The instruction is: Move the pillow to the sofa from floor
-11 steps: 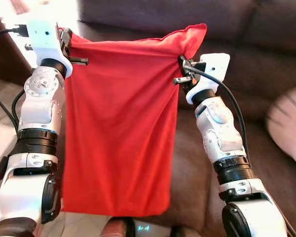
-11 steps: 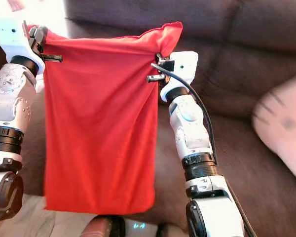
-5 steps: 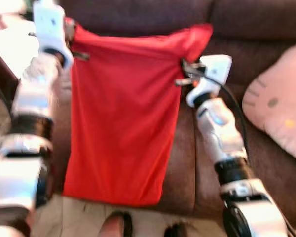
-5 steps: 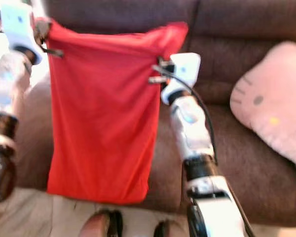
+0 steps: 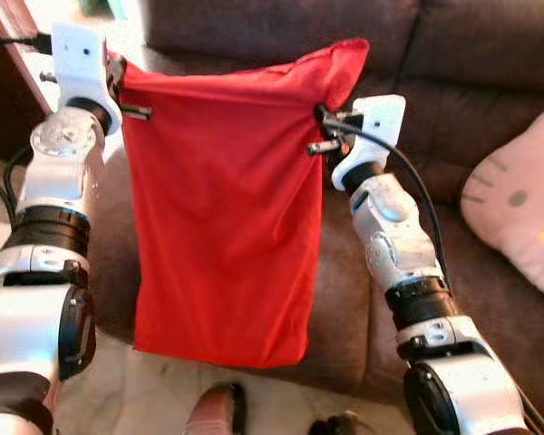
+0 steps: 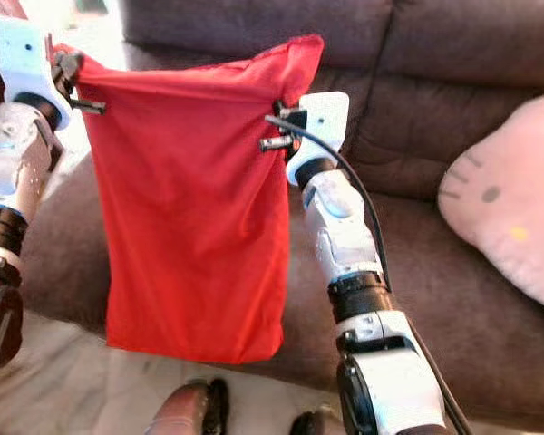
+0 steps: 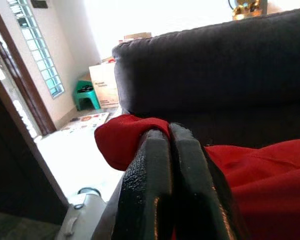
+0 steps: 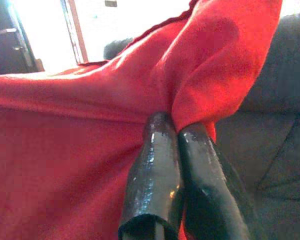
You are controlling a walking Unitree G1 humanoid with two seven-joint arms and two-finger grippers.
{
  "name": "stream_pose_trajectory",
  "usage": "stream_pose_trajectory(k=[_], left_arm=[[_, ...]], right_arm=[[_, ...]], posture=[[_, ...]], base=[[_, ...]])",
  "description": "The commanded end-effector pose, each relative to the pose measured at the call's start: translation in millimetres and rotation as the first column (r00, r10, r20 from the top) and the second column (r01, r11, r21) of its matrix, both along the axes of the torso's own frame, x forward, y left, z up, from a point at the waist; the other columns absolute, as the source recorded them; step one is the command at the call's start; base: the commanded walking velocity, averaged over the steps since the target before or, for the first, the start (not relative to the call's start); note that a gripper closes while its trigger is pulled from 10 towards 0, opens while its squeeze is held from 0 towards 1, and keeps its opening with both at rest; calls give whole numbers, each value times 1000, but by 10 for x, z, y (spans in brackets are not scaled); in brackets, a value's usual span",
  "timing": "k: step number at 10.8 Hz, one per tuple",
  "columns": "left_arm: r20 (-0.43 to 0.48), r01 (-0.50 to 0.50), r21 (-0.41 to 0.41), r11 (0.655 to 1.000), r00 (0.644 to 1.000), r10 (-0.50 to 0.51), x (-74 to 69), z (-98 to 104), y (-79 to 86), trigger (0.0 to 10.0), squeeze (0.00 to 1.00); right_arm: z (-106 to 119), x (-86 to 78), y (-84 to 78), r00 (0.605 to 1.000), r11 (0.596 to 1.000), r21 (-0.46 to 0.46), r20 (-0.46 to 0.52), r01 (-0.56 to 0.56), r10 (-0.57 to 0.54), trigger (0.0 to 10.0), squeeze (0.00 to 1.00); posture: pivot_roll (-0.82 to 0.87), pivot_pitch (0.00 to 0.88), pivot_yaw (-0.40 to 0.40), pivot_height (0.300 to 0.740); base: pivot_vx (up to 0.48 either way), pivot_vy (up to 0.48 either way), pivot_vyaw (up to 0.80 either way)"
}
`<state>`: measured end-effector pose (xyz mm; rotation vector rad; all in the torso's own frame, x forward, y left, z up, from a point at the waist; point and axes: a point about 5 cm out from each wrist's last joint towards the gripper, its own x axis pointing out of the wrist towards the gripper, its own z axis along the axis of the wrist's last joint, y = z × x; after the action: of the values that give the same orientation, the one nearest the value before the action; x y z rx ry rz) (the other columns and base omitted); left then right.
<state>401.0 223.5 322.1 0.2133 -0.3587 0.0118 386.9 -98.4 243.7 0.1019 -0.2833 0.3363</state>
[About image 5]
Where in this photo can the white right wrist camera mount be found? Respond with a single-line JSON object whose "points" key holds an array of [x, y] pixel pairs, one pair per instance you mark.
{"points": [[381, 127]]}

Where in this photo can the silver robot leg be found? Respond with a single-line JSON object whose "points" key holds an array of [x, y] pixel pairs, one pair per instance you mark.
{"points": [[216, 412], [340, 424]]}

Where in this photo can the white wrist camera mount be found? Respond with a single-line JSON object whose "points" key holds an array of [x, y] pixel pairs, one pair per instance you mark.
{"points": [[381, 127], [77, 63]]}

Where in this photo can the pink cat face cushion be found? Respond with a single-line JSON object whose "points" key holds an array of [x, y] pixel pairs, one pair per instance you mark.
{"points": [[517, 208]]}

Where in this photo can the grey-brown fabric sofa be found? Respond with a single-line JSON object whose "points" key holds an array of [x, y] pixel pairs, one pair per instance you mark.
{"points": [[490, 82]]}

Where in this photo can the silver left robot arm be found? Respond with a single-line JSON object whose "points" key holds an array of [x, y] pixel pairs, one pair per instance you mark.
{"points": [[59, 172]]}

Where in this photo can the silver right robot leg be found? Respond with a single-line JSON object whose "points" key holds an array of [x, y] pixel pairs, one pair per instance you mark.
{"points": [[340, 424]]}

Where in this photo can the silver left robot leg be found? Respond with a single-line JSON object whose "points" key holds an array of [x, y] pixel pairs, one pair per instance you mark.
{"points": [[216, 412]]}

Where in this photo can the dark wooden door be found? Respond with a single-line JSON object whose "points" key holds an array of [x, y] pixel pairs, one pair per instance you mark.
{"points": [[0, 100]]}

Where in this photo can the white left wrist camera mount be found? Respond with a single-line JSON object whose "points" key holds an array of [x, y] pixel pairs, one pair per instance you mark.
{"points": [[77, 63]]}

